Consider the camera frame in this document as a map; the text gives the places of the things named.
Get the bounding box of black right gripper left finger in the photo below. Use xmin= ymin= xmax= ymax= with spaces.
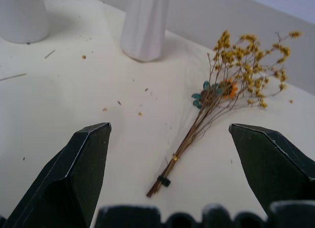
xmin=4 ymin=122 xmax=112 ymax=228

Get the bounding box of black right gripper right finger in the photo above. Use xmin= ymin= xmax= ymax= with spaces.
xmin=228 ymin=123 xmax=315 ymax=218

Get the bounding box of white ribbed vase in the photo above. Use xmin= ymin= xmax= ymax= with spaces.
xmin=119 ymin=0 xmax=171 ymax=63

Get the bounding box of white round container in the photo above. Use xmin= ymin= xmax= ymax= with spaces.
xmin=0 ymin=0 xmax=49 ymax=44

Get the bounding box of dried yellow flower bouquet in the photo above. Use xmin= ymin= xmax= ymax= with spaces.
xmin=146 ymin=30 xmax=303 ymax=198

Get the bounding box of thin loose dry stem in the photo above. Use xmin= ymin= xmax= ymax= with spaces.
xmin=0 ymin=73 xmax=27 ymax=81

